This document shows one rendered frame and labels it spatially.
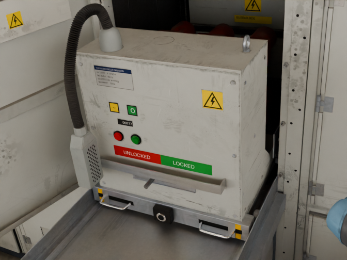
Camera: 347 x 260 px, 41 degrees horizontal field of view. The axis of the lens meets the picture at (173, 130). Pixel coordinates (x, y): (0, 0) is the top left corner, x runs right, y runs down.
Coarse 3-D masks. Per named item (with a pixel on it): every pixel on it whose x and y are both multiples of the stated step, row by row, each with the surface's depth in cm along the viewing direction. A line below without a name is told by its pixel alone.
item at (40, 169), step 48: (0, 0) 125; (48, 0) 135; (0, 48) 131; (48, 48) 143; (0, 96) 136; (48, 96) 146; (0, 144) 140; (48, 144) 154; (0, 192) 145; (48, 192) 160
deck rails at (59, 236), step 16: (272, 192) 148; (80, 208) 149; (96, 208) 154; (64, 224) 143; (80, 224) 148; (256, 224) 134; (48, 240) 137; (64, 240) 142; (256, 240) 136; (32, 256) 132; (48, 256) 137; (240, 256) 123
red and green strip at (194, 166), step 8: (120, 152) 140; (128, 152) 138; (136, 152) 137; (144, 152) 135; (144, 160) 137; (152, 160) 136; (160, 160) 134; (168, 160) 133; (176, 160) 131; (184, 160) 130; (184, 168) 132; (192, 168) 130; (200, 168) 129; (208, 168) 128
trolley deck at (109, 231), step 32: (96, 224) 148; (128, 224) 146; (160, 224) 145; (64, 256) 137; (96, 256) 136; (128, 256) 135; (160, 256) 134; (192, 256) 133; (224, 256) 132; (256, 256) 131
